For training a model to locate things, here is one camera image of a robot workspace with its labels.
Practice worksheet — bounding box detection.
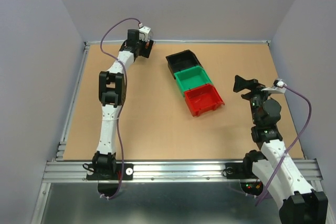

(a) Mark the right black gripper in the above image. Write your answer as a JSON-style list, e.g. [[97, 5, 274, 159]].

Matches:
[[233, 74, 275, 125]]

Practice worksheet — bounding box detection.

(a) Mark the black plastic bin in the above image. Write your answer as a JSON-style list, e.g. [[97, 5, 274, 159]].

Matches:
[[165, 50, 202, 79]]

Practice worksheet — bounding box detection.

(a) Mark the red plastic bin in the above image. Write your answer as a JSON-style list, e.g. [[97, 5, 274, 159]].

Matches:
[[184, 83, 225, 116]]

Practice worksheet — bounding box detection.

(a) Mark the green plastic bin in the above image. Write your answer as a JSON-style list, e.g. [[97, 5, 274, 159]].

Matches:
[[174, 66, 212, 97]]

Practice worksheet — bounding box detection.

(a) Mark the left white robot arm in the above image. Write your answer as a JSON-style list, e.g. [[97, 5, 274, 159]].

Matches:
[[83, 26, 153, 180]]

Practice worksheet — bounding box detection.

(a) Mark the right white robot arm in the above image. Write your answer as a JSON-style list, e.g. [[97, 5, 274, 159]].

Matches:
[[233, 75, 328, 223]]

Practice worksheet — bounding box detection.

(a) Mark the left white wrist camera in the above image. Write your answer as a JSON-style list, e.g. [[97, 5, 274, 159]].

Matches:
[[139, 26, 151, 42]]

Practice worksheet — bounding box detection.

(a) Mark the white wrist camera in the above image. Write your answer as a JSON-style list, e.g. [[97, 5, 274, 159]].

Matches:
[[262, 78, 286, 94], [139, 26, 151, 42]]

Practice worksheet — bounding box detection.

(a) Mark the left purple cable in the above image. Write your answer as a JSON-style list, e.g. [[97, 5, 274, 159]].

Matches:
[[98, 18, 142, 200]]

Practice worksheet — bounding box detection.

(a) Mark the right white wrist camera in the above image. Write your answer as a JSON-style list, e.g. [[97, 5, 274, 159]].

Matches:
[[262, 78, 286, 94]]

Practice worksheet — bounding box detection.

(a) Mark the aluminium back rail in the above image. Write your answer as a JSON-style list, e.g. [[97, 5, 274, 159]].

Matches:
[[84, 39, 271, 47]]

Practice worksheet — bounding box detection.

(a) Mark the aluminium rail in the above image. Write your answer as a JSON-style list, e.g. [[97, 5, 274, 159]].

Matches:
[[53, 41, 90, 162], [84, 39, 271, 47], [41, 158, 323, 183]]

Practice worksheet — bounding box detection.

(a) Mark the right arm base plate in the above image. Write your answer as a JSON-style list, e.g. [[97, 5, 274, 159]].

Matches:
[[222, 162, 257, 179]]

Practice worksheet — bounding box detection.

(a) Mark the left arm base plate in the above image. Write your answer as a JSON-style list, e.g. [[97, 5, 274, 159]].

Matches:
[[82, 163, 134, 181]]

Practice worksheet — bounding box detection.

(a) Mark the aluminium left rail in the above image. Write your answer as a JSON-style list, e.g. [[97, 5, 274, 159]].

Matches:
[[53, 41, 90, 162]]

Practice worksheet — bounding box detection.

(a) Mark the aluminium front rail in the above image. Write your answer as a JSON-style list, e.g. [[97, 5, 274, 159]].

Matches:
[[41, 158, 323, 183]]

